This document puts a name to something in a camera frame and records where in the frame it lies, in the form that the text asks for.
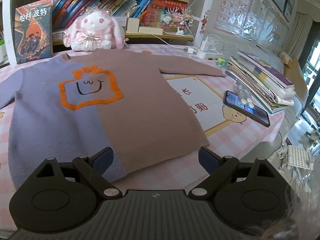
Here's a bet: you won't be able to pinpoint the white charging cable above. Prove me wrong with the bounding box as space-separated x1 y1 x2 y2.
152 34 190 52

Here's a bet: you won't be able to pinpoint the clear blister pack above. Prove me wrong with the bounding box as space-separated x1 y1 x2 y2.
235 82 253 108

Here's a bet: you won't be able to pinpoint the small white open box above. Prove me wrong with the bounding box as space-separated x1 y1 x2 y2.
126 17 140 33

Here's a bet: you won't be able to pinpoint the white plush bunny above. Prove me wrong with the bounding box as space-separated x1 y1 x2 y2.
62 7 129 52

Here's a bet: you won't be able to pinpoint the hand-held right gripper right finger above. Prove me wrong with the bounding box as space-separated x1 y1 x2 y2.
189 147 278 198

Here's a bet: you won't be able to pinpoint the purple and brown sweater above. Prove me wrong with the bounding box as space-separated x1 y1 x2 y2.
0 49 227 184

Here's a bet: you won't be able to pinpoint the alphabet wall poster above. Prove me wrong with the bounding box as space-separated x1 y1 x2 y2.
214 0 255 34

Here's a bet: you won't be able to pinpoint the row of shelved books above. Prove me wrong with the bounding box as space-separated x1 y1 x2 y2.
51 0 190 34

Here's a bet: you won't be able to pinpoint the white building brick plate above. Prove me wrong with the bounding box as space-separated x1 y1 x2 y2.
286 145 314 170

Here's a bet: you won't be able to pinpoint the white power strip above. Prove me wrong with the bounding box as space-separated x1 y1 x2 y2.
197 49 223 59

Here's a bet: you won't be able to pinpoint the red cartoon stickers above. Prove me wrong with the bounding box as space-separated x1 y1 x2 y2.
200 10 210 34

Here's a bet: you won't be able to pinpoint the large illustrated book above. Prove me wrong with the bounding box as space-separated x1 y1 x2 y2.
15 0 53 64

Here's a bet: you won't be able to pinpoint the colourful flower ornament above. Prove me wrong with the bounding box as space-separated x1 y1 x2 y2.
161 6 193 35

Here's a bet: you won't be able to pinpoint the flat white box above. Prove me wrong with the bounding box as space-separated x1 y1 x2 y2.
138 26 163 34

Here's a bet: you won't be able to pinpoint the black smartphone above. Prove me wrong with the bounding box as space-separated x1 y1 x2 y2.
223 90 271 127

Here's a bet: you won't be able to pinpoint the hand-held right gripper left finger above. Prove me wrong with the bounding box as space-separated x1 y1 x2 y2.
35 147 122 200

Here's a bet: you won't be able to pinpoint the stack of books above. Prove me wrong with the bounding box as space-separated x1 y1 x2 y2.
226 51 295 113

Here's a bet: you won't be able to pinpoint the pink checked cartoon table mat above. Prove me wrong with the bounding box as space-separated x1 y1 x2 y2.
0 42 285 190

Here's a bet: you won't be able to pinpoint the white charger plug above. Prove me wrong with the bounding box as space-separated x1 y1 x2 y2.
201 35 213 52

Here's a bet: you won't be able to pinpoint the plastic covered wall charts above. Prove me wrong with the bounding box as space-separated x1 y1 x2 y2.
250 0 288 44

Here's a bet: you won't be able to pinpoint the white wooden bookshelf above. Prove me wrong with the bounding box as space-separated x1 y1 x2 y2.
0 0 213 68

